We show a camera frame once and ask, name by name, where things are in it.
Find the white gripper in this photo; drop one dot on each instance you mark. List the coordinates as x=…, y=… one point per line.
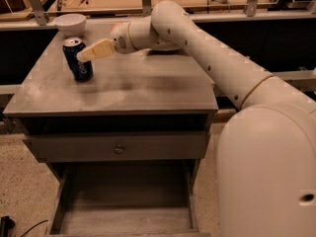
x=119, y=39

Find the blue pepsi can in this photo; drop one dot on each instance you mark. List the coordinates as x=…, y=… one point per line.
x=82, y=71

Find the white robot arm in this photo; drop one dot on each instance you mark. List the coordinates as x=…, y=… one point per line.
x=266, y=153

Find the grey drawer cabinet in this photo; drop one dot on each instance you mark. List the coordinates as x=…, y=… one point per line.
x=145, y=92

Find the grey top drawer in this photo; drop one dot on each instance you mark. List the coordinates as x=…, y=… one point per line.
x=90, y=147

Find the open grey middle drawer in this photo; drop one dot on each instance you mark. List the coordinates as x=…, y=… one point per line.
x=125, y=199

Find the white bowl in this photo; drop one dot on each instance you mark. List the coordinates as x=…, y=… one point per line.
x=71, y=25

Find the grey metal rail shelf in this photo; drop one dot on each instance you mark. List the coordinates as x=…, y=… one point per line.
x=296, y=78

